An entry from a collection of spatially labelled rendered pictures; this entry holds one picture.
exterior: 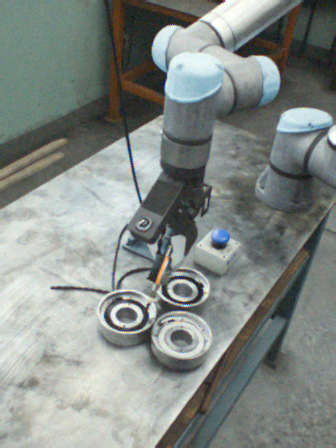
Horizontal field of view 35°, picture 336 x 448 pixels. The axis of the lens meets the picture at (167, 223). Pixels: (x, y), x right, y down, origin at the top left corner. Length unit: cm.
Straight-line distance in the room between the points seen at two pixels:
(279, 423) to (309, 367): 28
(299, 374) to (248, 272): 96
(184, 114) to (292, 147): 56
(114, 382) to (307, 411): 114
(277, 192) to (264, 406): 86
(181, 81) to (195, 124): 6
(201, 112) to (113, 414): 48
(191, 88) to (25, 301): 52
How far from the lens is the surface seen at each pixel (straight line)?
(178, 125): 74
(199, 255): 110
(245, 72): 80
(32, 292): 104
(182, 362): 90
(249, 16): 94
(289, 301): 180
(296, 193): 133
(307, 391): 200
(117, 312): 97
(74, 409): 88
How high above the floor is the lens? 154
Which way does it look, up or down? 37 degrees down
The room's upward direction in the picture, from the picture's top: 7 degrees clockwise
